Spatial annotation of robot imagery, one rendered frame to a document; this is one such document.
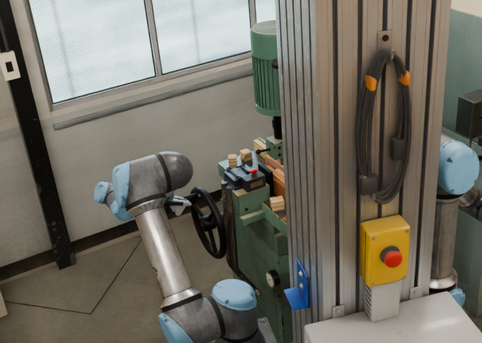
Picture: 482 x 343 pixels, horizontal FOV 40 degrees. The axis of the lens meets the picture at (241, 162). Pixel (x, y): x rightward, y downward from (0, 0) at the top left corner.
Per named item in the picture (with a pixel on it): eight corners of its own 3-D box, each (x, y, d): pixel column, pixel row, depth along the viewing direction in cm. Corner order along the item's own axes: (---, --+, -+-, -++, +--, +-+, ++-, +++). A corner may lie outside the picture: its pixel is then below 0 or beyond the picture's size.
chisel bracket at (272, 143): (266, 156, 257) (265, 137, 253) (296, 146, 262) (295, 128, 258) (275, 164, 251) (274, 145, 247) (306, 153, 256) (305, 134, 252)
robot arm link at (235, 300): (266, 329, 184) (263, 291, 178) (223, 348, 179) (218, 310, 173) (246, 304, 194) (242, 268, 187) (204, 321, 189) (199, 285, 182)
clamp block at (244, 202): (221, 199, 254) (219, 179, 249) (252, 189, 259) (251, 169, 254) (239, 217, 242) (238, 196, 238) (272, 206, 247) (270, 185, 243)
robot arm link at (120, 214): (144, 194, 218) (134, 182, 227) (112, 205, 214) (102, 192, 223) (148, 215, 221) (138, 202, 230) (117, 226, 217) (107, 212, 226)
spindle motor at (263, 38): (247, 105, 249) (240, 26, 234) (286, 94, 256) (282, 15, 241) (270, 122, 235) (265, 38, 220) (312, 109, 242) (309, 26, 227)
